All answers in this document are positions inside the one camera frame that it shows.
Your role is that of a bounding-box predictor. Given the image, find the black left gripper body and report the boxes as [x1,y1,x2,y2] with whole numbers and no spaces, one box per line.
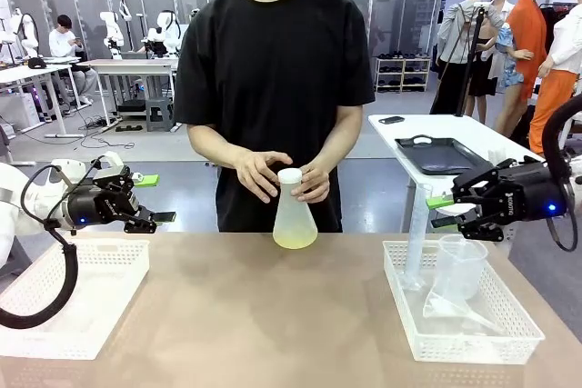
[65,164,138,231]

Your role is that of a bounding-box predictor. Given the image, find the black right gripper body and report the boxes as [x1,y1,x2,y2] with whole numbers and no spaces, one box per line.
[481,160,569,231]

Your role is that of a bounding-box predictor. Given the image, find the clear plastic beaker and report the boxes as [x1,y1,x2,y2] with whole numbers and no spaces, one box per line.
[436,233,490,301]

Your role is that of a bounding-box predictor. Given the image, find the clear plastic graduated cylinder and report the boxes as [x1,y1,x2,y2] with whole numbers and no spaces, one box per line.
[399,182,434,292]

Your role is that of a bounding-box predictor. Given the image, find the clear plastic funnel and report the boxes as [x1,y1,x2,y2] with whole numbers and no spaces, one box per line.
[422,269,507,337]

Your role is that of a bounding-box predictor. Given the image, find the white round flask cap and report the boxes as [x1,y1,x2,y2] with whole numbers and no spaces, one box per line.
[276,168,304,185]

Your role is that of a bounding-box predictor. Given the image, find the translucent plastic conical flask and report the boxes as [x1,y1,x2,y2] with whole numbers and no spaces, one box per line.
[272,178,318,251]

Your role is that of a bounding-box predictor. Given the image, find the person's left forearm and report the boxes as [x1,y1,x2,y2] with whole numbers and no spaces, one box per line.
[317,104,365,172]

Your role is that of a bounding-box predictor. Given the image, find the person's right forearm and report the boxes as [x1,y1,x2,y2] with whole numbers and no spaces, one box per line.
[186,123,249,172]

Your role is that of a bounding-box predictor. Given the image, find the person's right hand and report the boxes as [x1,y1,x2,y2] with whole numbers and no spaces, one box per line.
[233,150,295,204]

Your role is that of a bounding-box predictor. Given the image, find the person's left hand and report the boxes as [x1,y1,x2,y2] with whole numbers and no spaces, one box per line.
[290,161,332,204]

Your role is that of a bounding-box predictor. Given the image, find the black plastic tray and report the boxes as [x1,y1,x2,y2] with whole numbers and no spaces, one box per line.
[394,134,495,176]

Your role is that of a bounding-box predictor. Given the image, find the grey plastic step stool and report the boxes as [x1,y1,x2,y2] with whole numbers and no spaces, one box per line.
[145,96,177,133]

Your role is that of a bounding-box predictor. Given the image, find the white perforated plastic basket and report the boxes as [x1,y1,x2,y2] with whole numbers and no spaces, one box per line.
[381,240,546,365]
[0,237,151,361]

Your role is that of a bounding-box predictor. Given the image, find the white side table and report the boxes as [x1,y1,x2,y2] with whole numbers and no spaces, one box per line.
[367,113,554,233]

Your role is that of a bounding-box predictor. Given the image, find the mannequin with orange trousers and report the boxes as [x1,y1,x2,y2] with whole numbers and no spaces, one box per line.
[529,0,582,157]

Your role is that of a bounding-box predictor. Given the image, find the brown-topped white desk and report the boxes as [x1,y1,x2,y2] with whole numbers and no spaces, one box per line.
[88,57,181,131]

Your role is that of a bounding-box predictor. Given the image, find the shoe rack with shoes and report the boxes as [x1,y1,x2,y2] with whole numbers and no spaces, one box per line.
[375,55,432,94]

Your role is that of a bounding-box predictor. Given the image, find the figure in blue floral dress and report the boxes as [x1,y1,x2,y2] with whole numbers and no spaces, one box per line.
[488,0,525,89]

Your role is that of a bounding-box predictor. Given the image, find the black tripod stand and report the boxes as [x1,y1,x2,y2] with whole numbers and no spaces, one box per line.
[429,4,490,116]

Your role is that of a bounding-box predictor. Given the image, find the long white desk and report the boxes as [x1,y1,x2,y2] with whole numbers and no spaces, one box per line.
[0,63,85,139]

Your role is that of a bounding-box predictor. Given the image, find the seated person in white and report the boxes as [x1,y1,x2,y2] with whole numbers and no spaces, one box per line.
[48,14,99,107]

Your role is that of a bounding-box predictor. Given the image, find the mannequin in grey shirt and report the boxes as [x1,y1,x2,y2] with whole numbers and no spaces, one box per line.
[436,0,508,119]

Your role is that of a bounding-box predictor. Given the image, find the person in black T-shirt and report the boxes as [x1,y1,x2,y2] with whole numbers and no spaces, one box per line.
[172,0,376,234]

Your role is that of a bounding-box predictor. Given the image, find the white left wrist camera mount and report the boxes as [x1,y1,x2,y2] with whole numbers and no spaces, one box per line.
[93,151,125,178]

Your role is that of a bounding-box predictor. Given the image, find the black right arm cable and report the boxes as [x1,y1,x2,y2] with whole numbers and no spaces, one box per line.
[543,95,582,253]

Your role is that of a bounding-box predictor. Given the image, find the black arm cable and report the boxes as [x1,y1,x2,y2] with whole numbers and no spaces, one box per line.
[543,95,582,253]
[0,155,108,330]

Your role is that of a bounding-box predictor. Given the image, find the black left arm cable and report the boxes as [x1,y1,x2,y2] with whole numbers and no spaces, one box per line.
[0,155,108,330]

